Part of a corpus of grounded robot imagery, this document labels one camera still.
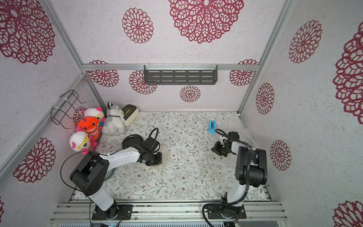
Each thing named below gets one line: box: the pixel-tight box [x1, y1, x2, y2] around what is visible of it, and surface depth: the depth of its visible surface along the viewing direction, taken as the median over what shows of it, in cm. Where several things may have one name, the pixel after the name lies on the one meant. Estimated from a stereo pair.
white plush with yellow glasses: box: [69, 130, 94, 155], surface depth 82 cm
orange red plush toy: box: [76, 116, 104, 147], surface depth 90 cm
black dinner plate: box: [121, 134, 144, 149], surface depth 103 cm
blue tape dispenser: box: [208, 120, 217, 134], surface depth 109 cm
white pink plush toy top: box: [83, 106, 105, 120], surface depth 97 cm
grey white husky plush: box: [101, 101, 126, 135], surface depth 102 cm
